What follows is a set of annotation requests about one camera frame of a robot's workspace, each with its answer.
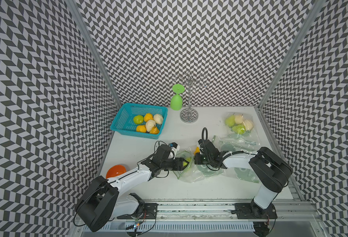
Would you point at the aluminium front rail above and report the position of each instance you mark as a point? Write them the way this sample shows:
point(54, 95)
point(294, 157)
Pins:
point(287, 210)

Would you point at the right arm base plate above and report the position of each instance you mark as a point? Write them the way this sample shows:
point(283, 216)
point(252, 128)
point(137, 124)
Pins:
point(253, 211)

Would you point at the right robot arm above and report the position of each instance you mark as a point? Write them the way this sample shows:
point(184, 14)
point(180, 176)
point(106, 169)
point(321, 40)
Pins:
point(271, 170)

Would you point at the orange bowl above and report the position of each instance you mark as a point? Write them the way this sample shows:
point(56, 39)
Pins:
point(115, 171)

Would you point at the chrome glass holder stand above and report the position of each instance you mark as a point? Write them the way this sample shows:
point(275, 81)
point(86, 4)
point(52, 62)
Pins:
point(191, 81)

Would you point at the teal plastic basket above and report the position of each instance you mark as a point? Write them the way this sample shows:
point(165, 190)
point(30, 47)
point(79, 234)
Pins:
point(123, 122)

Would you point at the zip-top bag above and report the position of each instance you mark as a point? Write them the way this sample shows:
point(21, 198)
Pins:
point(194, 173)
point(246, 175)
point(228, 140)

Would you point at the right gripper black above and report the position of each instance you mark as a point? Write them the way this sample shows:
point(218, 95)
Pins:
point(197, 161)

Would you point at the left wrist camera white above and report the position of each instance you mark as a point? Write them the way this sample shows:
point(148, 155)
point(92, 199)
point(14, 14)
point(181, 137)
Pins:
point(174, 149)

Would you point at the yellow pear bag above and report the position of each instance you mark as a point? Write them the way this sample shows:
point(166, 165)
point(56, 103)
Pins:
point(141, 129)
point(197, 150)
point(154, 130)
point(148, 117)

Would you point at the cream pear bag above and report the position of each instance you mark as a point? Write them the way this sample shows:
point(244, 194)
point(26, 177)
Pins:
point(248, 124)
point(150, 124)
point(158, 118)
point(239, 119)

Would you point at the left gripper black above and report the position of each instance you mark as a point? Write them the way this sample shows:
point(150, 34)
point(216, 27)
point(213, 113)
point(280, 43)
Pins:
point(179, 164)

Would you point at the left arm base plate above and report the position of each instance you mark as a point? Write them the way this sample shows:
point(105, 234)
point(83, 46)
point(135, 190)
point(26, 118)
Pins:
point(144, 211)

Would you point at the green pear bag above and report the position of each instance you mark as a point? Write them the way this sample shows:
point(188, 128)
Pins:
point(186, 162)
point(230, 121)
point(239, 129)
point(138, 119)

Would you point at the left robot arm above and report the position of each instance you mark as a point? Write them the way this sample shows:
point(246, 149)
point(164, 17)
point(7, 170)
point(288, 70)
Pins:
point(109, 198)

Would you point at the green plastic wine glass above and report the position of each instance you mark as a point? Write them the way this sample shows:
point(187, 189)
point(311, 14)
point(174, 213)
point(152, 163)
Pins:
point(176, 100)

